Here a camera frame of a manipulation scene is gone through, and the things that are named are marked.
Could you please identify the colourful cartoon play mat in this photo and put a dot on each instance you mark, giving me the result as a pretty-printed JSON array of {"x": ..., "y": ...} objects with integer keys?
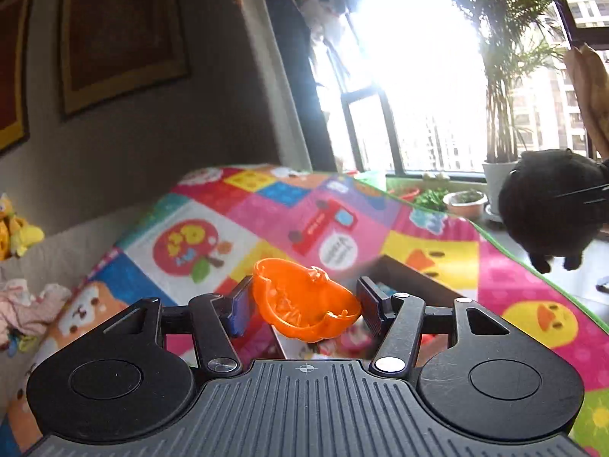
[{"x": 206, "y": 234}]

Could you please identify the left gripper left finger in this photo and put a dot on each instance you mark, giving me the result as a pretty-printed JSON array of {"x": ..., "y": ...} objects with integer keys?
[{"x": 215, "y": 320}]

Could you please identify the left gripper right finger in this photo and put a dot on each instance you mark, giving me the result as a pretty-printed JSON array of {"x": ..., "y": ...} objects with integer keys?
[{"x": 397, "y": 321}]

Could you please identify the white potted palm plant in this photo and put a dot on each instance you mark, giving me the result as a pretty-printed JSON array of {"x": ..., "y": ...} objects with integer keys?
[{"x": 512, "y": 37}]

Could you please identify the pink small flower pot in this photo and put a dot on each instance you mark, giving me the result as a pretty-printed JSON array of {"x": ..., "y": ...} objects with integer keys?
[{"x": 467, "y": 204}]

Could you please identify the grey sofa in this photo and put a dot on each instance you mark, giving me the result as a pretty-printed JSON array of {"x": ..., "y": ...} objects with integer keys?
[{"x": 73, "y": 244}]

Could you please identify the white pink crumpled cloth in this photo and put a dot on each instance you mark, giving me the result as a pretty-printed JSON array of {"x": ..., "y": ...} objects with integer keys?
[{"x": 25, "y": 317}]

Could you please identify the black plush toy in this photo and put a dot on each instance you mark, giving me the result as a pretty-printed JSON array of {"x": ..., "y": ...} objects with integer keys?
[{"x": 554, "y": 203}]

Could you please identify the orange plastic hat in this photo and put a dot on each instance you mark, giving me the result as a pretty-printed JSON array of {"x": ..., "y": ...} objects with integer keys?
[{"x": 302, "y": 302}]

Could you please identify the yellow green plush toy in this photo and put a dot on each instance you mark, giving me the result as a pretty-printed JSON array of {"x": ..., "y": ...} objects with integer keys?
[{"x": 23, "y": 235}]

